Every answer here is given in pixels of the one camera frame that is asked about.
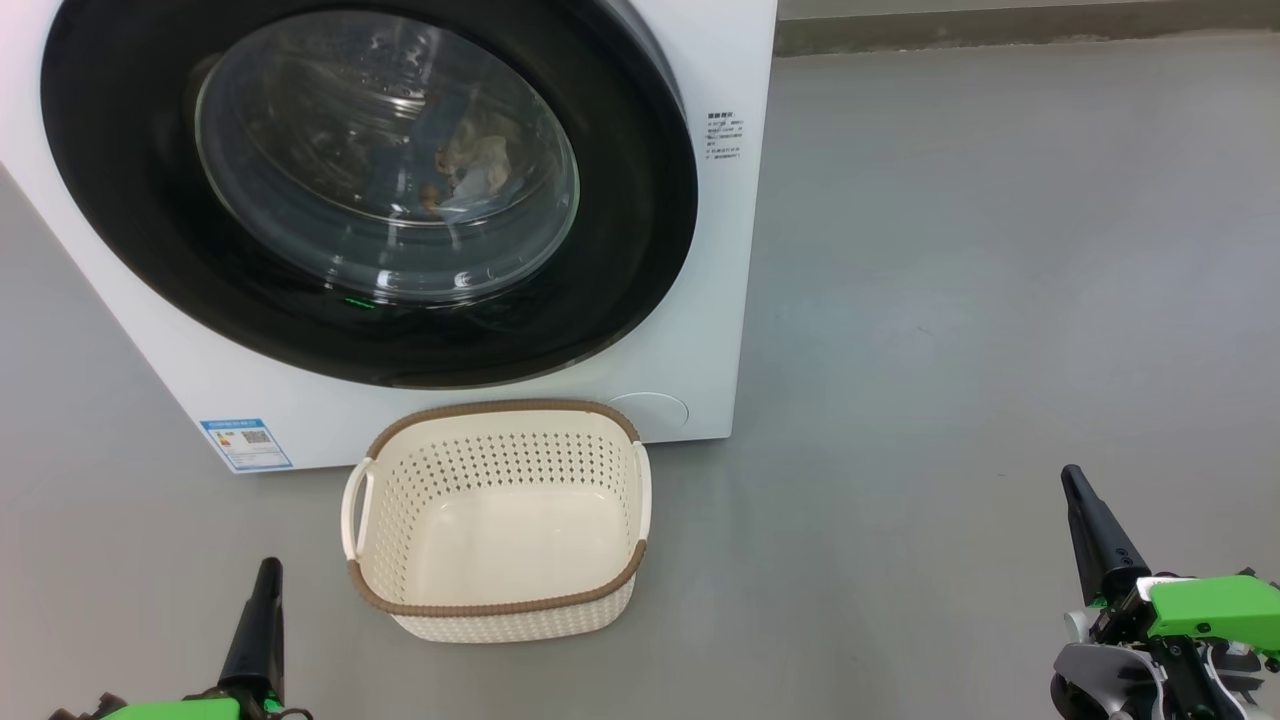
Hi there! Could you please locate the white front-load washing machine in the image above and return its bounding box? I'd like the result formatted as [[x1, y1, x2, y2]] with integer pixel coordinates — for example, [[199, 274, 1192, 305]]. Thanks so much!
[[0, 0, 779, 474]]

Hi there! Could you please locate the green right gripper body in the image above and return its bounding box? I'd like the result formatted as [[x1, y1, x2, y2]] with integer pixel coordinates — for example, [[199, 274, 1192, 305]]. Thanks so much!
[[1065, 568, 1280, 720]]

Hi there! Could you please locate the blue energy label sticker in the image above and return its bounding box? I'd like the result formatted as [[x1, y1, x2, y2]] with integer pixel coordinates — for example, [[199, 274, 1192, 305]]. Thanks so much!
[[199, 418, 293, 472]]

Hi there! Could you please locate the blue garment cream lining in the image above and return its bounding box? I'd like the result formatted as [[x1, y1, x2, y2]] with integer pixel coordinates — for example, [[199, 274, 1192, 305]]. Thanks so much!
[[432, 110, 513, 217]]

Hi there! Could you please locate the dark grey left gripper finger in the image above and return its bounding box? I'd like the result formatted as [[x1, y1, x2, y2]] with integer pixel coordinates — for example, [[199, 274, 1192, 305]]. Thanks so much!
[[218, 558, 286, 701]]

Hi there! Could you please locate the cream laundry basket brown rim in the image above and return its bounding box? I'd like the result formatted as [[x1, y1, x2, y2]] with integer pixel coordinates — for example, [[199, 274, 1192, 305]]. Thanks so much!
[[341, 399, 653, 643]]

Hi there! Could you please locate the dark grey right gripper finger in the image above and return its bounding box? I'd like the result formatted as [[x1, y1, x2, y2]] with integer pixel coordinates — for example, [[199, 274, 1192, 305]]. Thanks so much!
[[1060, 464, 1151, 606]]

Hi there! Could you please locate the round white filter cover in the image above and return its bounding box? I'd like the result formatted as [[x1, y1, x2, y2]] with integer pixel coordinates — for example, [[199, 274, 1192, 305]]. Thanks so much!
[[607, 392, 691, 441]]

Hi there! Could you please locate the black round glass washer door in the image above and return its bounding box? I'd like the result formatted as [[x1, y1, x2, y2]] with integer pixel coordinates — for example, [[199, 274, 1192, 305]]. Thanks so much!
[[40, 0, 699, 389]]

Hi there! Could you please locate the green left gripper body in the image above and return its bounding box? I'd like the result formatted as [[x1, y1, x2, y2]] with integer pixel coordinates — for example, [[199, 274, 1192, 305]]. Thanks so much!
[[50, 690, 311, 720]]

